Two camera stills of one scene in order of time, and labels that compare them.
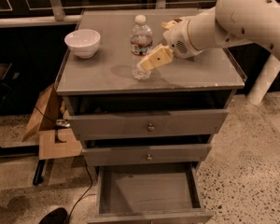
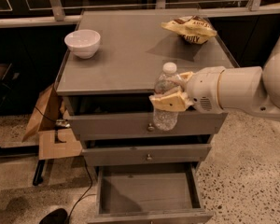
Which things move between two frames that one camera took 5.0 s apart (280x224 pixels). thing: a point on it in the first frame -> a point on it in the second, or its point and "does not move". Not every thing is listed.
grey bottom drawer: [149, 193] does not move
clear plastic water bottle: [141, 43] -> [166, 119]
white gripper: [178, 38] -> [203, 88]
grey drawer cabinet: [147, 131] does not move
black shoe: [59, 216] does not move
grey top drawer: [128, 118] does not move
